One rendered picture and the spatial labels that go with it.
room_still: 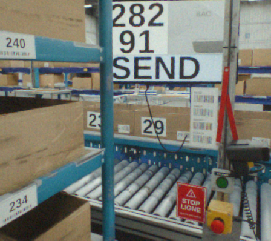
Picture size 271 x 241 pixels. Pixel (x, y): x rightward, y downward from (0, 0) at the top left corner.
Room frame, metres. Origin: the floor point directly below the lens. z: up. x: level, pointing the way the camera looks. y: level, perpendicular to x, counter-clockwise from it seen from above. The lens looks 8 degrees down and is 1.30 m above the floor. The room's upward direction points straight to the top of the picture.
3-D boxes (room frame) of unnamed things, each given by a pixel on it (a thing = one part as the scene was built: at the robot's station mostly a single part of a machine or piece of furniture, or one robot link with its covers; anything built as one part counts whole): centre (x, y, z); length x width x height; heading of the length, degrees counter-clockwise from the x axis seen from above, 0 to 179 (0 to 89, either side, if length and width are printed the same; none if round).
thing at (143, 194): (1.23, -0.07, 0.72); 0.52 x 0.05 x 0.05; 155
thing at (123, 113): (1.82, 0.13, 0.96); 0.39 x 0.29 x 0.17; 65
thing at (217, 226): (0.73, -0.25, 0.84); 0.04 x 0.04 x 0.04; 65
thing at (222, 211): (0.76, -0.30, 0.84); 0.15 x 0.09 x 0.07; 65
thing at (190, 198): (0.83, -0.22, 0.85); 0.16 x 0.01 x 0.13; 65
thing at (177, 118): (1.66, -0.23, 0.96); 0.39 x 0.29 x 0.17; 65
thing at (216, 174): (0.80, -0.28, 0.95); 0.07 x 0.03 x 0.07; 65
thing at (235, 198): (1.07, -0.42, 0.72); 0.52 x 0.05 x 0.05; 155
